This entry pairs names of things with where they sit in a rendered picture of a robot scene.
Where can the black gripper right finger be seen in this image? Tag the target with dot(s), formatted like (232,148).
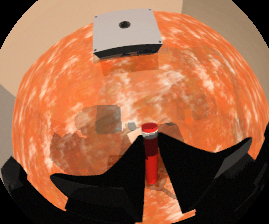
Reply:
(192,171)

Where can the grey square panel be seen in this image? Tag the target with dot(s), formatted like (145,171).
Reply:
(125,32)

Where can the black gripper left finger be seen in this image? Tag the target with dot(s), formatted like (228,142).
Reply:
(123,185)

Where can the red peg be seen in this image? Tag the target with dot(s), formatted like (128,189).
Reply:
(149,132)

